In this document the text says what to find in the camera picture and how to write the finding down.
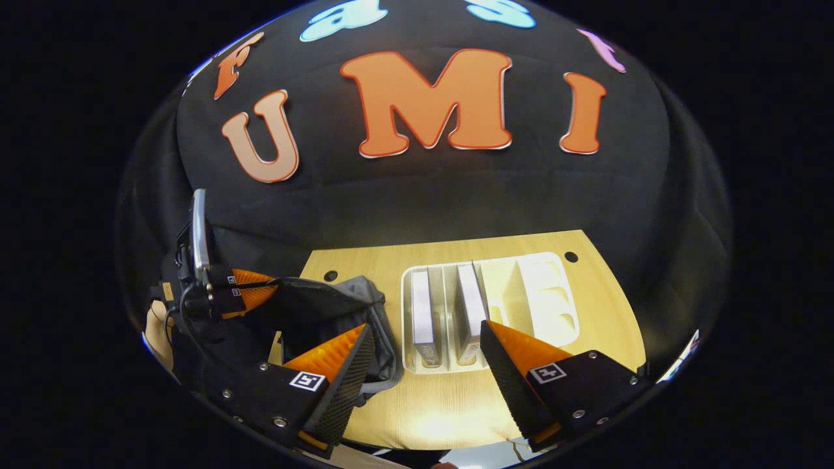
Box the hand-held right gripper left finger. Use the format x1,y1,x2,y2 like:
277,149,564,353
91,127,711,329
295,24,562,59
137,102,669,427
207,324,377,461

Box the blue-edged white book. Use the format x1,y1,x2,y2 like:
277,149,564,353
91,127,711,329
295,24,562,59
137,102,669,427
410,268,441,369

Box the white plastic bookshelf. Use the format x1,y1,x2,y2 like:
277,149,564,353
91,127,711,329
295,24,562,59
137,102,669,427
400,251,581,376

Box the grey schoolbag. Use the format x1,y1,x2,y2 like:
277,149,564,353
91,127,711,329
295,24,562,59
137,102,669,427
244,275,400,408

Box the black backdrop cloth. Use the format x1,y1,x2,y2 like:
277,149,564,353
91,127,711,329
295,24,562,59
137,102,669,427
117,0,734,393

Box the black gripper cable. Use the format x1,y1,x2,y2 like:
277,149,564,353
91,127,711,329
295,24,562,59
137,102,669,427
163,283,220,356

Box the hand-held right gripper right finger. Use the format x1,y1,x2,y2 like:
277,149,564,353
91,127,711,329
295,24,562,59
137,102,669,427
480,319,656,454

